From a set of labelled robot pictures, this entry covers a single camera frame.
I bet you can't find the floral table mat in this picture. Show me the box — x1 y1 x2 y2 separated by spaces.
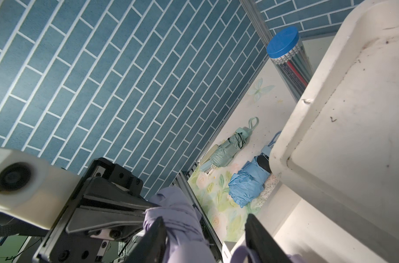
188 61 296 242

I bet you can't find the green umbrella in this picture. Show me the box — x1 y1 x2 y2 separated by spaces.
199 117 259 174

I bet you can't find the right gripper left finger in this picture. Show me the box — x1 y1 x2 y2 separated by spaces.
123 217 167 263

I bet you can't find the white plastic drawer cabinet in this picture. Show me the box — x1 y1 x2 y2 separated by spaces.
268 0 399 247

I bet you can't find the blue umbrella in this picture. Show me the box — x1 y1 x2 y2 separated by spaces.
228 130 282 208

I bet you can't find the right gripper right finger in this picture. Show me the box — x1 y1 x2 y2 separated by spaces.
245 214 288 263

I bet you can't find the purple umbrella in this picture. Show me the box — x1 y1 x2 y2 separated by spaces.
143 186 216 263
230 245 305 263

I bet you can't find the white drawer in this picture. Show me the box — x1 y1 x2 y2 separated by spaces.
222 183 399 263

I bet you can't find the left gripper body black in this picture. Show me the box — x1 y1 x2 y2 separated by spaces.
33 158 155 263

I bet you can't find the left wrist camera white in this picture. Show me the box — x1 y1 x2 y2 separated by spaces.
0 147 81 230

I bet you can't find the pencil tube blue lid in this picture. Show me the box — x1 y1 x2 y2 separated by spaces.
266 26 313 101

